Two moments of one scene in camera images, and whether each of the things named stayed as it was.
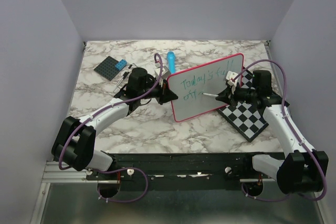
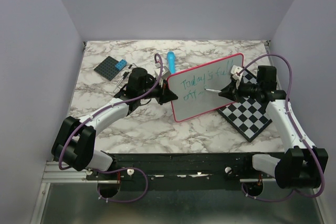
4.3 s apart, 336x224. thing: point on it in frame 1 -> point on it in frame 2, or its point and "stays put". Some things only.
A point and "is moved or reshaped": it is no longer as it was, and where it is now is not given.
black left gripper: x=165 y=94 stays put
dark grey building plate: x=107 y=68 stays put
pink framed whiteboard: x=197 y=88 stays put
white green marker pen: x=210 y=94 is moved or reshaped
